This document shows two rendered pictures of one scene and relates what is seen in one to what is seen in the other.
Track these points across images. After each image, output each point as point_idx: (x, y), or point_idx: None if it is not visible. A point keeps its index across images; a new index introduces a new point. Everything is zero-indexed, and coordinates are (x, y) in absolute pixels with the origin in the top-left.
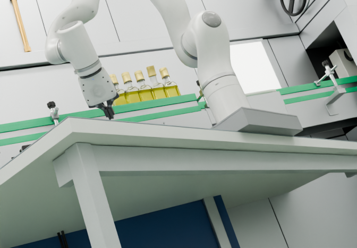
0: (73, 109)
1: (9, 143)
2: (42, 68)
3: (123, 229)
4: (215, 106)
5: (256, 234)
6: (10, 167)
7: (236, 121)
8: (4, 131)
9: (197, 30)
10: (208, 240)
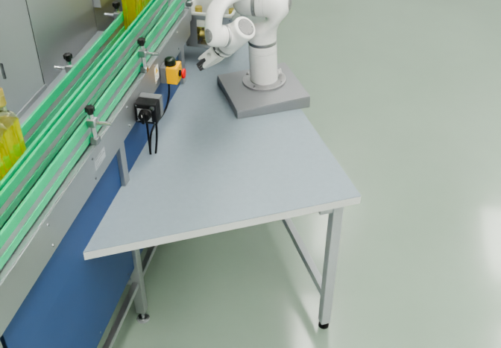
0: None
1: (124, 92)
2: None
3: None
4: (264, 65)
5: None
6: (305, 210)
7: (303, 103)
8: (122, 80)
9: (282, 13)
10: None
